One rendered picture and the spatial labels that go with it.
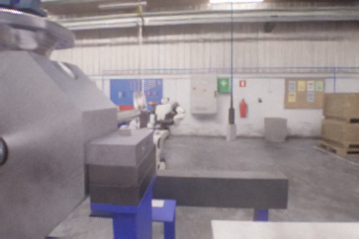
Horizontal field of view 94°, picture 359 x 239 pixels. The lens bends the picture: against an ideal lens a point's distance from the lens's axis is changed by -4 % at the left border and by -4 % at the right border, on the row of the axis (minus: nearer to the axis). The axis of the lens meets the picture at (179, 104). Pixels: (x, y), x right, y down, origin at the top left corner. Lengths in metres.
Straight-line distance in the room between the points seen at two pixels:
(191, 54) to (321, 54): 3.99
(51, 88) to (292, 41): 6.45
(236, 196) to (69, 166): 0.67
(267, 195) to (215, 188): 0.23
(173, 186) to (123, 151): 0.47
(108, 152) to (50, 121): 0.15
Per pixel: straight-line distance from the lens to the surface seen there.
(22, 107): 0.55
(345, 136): 5.05
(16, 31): 0.62
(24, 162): 0.57
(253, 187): 0.89
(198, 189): 0.86
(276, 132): 5.59
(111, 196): 0.48
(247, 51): 6.02
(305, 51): 6.67
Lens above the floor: 1.21
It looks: 2 degrees down
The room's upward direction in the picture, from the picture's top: straight up
